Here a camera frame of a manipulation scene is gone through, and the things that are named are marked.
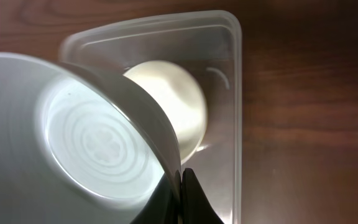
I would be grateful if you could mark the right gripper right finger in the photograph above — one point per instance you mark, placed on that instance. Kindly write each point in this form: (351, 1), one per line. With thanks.
(195, 205)

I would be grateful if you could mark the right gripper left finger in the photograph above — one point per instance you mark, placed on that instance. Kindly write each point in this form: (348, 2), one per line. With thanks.
(164, 205)

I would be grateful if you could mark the yellow bowl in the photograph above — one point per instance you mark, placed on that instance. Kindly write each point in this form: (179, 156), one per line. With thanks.
(180, 96)

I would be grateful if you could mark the grey bowl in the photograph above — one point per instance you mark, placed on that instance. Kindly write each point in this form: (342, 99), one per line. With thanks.
(77, 144)

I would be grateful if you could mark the clear plastic container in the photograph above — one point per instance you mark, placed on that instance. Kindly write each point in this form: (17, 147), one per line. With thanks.
(208, 45)

